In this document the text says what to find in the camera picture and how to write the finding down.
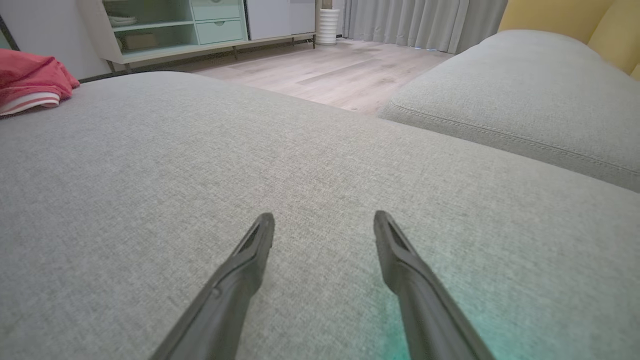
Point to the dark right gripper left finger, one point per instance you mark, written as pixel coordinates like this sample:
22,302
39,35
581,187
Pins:
225,310

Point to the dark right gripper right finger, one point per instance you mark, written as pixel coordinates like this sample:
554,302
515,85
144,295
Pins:
425,310

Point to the red garment with white stripes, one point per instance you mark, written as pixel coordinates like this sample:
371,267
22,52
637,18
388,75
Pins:
30,75

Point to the grey fabric sofa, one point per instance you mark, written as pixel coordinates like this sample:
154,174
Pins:
200,175

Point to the grey sofa cushion with seam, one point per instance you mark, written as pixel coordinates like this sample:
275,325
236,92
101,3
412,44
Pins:
525,95

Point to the mint green drawer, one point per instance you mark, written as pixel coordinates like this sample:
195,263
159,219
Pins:
216,9
220,31

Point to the pale flat box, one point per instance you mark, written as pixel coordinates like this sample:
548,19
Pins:
141,41

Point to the grey pleated curtain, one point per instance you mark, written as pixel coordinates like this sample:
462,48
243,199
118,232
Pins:
425,20

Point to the wide white cabinet door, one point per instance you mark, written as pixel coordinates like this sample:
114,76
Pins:
268,17

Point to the white ribbed vase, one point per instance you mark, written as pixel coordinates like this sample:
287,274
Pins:
328,27

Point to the narrow white cabinet door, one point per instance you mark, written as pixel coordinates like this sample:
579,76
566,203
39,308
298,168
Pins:
303,15

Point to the white mint green sideboard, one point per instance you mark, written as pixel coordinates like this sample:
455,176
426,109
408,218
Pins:
102,30

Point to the white stacked dishes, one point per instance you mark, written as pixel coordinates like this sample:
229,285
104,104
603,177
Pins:
122,21

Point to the yellow sofa back cushion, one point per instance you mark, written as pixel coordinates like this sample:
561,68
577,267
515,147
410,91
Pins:
550,15
622,35

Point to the black slanted frame bar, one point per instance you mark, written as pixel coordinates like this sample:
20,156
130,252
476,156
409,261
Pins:
10,34

